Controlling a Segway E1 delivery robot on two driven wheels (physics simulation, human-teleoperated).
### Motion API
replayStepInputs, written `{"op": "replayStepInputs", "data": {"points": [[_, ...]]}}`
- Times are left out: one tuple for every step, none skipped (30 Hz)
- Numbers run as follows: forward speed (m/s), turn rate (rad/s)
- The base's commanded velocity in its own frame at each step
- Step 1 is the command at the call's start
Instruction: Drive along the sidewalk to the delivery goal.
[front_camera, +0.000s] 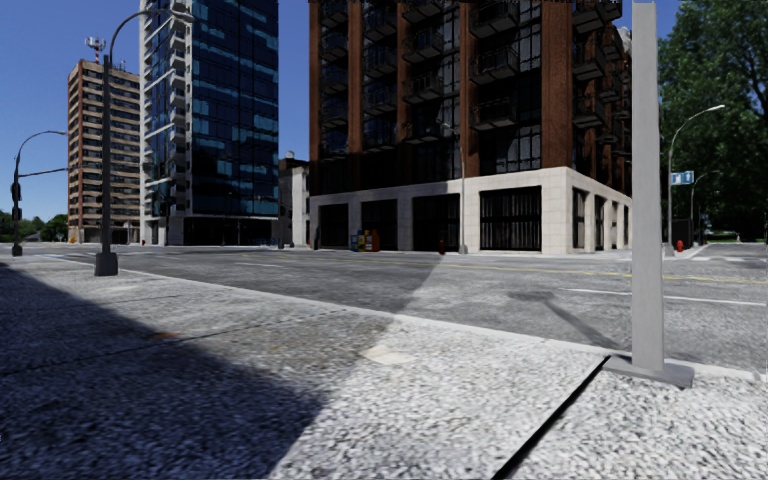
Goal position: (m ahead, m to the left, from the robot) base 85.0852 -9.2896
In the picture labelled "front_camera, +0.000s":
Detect pale concrete building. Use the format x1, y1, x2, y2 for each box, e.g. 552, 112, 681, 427
277, 151, 311, 248

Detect red brick building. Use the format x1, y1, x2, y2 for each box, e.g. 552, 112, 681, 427
308, 0, 634, 256

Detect glass tower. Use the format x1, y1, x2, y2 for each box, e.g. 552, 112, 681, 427
139, 0, 280, 247

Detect grey pole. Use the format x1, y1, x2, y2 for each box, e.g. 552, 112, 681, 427
602, 1, 696, 389

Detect grey street lamp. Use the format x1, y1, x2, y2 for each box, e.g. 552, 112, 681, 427
94, 7, 196, 278
689, 169, 722, 248
663, 104, 727, 258

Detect brown concrete building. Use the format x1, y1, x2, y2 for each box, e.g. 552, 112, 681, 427
67, 36, 142, 245

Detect trees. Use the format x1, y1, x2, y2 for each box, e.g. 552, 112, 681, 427
658, 0, 768, 242
0, 209, 70, 244

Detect traffic light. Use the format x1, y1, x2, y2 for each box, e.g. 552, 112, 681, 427
10, 130, 70, 258

